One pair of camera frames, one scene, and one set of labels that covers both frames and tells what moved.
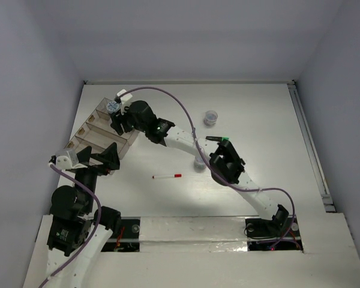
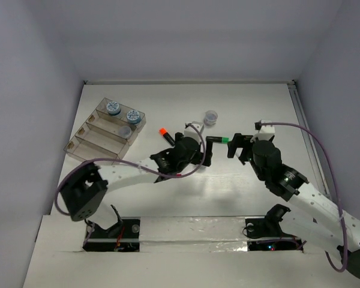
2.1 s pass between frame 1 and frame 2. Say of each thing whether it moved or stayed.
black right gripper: moved
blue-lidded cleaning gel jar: stayed
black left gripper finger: moved
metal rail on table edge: stayed
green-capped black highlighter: stayed
